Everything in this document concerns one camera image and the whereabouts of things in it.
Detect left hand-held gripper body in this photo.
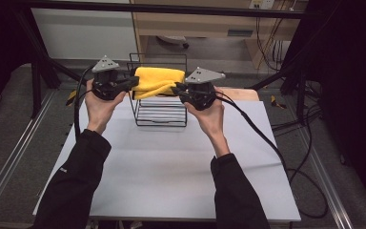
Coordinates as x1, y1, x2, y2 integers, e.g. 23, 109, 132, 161
90, 55, 126, 101

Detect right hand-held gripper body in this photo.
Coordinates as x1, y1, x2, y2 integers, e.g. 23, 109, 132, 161
179, 66, 227, 112

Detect yellow towel with black trim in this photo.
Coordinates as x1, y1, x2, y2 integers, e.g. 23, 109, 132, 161
132, 66, 186, 100

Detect black wire rack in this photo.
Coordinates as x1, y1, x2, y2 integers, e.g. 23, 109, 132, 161
127, 52, 189, 128

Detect person's left hand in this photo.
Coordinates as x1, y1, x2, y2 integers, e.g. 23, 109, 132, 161
84, 78, 128, 135

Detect person's right hand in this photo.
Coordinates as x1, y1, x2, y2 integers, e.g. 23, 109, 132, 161
184, 85, 232, 158

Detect yellow black tape piece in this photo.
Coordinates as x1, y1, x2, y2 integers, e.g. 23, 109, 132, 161
270, 94, 288, 110
65, 89, 78, 107

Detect light wooden board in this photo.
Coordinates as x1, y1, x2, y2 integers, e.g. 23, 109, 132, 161
216, 87, 260, 102

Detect office chair base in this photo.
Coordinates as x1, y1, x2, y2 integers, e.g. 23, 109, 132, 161
156, 34, 191, 50

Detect white panel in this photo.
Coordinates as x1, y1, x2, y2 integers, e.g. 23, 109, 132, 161
30, 8, 138, 61

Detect light wooden desk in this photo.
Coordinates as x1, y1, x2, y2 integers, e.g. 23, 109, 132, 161
131, 0, 310, 71

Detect left hand-held gripper black cable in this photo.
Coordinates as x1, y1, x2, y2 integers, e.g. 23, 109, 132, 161
72, 65, 96, 142

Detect hand-held gripper black cable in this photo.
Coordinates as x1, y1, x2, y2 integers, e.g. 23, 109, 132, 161
213, 92, 330, 219
72, 65, 96, 142

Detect right hand-held gripper black cable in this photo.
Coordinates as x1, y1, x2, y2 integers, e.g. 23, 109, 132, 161
213, 92, 330, 219

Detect black metal frame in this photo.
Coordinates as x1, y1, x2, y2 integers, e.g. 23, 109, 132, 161
10, 0, 318, 118

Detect black floor cables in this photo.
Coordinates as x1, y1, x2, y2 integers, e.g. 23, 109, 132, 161
270, 104, 323, 179

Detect white wall socket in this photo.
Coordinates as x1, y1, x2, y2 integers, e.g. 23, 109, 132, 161
248, 0, 276, 10

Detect aluminium floor rail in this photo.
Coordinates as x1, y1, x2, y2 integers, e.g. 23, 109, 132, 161
0, 90, 57, 219
296, 125, 356, 229

